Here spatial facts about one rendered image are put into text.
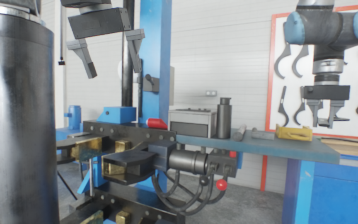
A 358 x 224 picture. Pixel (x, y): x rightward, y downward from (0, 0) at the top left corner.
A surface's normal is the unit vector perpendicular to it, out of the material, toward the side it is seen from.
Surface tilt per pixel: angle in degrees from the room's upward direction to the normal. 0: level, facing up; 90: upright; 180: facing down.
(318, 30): 117
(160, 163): 90
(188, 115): 90
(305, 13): 111
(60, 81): 90
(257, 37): 90
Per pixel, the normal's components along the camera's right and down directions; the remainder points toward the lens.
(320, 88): -0.61, 0.04
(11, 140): 0.57, 0.08
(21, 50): 0.77, 0.07
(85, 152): 0.92, 0.06
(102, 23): -0.10, 0.47
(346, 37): -0.11, 0.80
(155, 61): -0.40, 0.06
